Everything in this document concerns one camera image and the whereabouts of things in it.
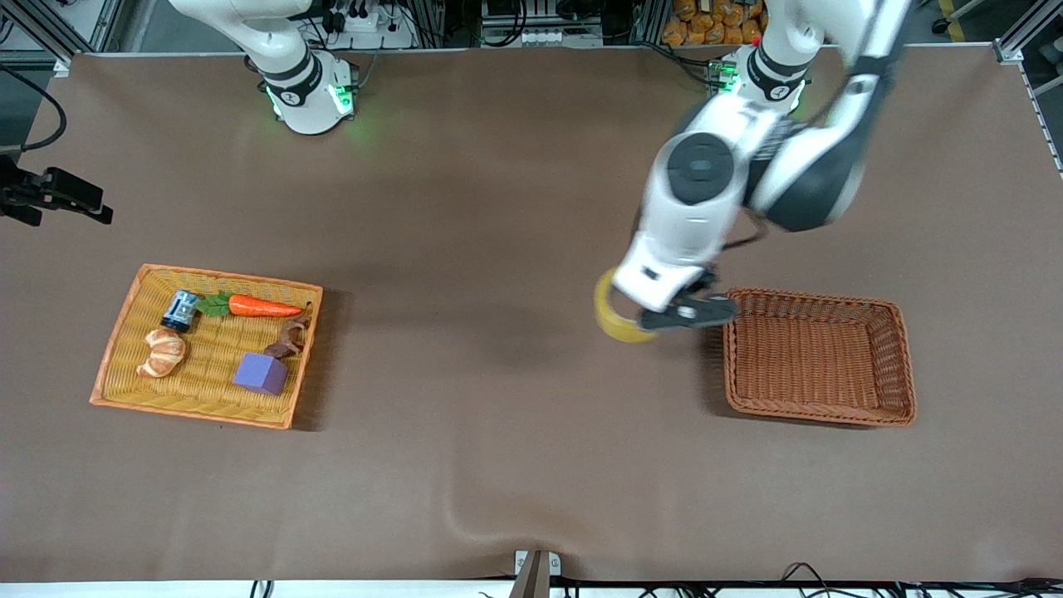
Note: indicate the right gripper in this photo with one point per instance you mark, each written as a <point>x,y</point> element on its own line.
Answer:
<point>40,196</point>

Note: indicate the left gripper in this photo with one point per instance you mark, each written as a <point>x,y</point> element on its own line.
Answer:
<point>702,281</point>

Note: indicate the small blue labelled jar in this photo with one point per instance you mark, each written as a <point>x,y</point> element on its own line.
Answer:
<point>180,311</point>

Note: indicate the brown toy horse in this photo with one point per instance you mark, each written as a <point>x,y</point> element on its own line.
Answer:
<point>292,336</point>

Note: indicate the orange toy carrot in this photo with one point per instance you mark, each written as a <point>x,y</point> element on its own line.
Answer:
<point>262,307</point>

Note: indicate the purple foam cube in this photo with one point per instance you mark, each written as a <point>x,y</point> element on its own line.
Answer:
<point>259,374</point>

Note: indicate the orange packaged bread pile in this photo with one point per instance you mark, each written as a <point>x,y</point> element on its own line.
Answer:
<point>706,25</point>

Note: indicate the brown wicker basket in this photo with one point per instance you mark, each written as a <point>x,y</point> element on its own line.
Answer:
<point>818,357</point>

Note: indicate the yellow wicker basket orange rim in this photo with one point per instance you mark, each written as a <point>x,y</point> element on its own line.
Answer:
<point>208,365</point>

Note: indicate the yellowish clear tape roll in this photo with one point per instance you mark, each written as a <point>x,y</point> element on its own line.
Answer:
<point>619,324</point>

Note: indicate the white power strip with plugs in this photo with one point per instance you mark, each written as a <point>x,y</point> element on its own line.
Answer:
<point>369,26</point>

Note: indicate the brown table cover mat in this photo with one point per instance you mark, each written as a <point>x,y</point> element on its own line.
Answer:
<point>498,249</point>

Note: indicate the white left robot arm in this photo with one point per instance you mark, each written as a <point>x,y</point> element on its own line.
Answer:
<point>706,183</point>

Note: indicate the metal table edge bracket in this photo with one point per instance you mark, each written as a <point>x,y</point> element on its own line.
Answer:
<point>536,573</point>

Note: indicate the white long power strip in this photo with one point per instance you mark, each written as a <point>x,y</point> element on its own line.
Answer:
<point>540,36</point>

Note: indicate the aluminium frame profile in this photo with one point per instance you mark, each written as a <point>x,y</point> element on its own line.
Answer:
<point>1030,33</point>
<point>75,33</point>

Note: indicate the toy croissant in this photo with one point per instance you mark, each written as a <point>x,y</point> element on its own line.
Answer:
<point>162,353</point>

